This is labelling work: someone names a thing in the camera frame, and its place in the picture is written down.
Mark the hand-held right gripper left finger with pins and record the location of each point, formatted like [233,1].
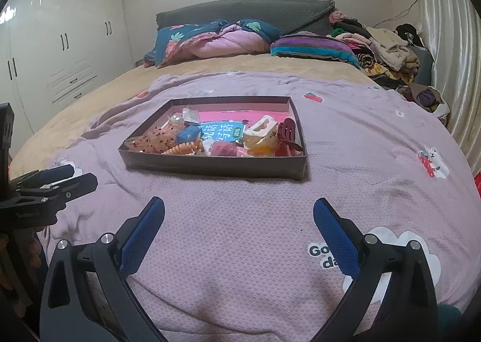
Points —
[142,238]

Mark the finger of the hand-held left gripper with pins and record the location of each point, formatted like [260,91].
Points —
[60,171]
[80,182]

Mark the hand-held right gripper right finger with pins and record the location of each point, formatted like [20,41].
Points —
[336,238]

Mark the dark shallow cardboard box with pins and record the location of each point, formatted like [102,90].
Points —
[210,169]

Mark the blue hair clip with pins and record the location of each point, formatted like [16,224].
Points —
[189,134]

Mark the dark red hair clip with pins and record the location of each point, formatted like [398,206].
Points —
[287,131]

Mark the pink fluffy hair clip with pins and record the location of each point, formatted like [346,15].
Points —
[223,149]

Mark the clear plastic packet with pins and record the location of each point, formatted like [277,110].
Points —
[191,116]

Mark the cream claw hair clip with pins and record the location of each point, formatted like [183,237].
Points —
[257,131]

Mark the person's left hand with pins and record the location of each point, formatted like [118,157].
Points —
[35,253]

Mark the pink printed blanket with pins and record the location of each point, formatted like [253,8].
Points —
[263,206]

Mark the spotted beige hair bow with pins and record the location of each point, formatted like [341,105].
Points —
[156,141]

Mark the beige bed sheet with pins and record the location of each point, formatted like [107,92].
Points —
[112,94]

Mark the orange hair clip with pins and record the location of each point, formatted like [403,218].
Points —
[263,150]

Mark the white wardrobe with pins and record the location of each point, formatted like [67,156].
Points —
[67,56]

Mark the teal cloth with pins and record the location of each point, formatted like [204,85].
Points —
[449,323]

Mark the pink book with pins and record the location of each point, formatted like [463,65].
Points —
[225,116]

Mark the red bag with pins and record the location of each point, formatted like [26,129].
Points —
[478,184]

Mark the bag of dark clothes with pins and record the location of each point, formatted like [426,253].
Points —
[428,101]

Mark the striped pillow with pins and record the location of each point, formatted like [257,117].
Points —
[312,50]

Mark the pile of clothes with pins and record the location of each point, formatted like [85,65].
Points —
[383,48]

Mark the navy and pink quilt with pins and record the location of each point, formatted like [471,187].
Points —
[225,43]

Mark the cream satin curtain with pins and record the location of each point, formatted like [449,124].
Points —
[451,45]

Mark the grey headboard cover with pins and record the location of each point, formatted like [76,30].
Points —
[240,9]

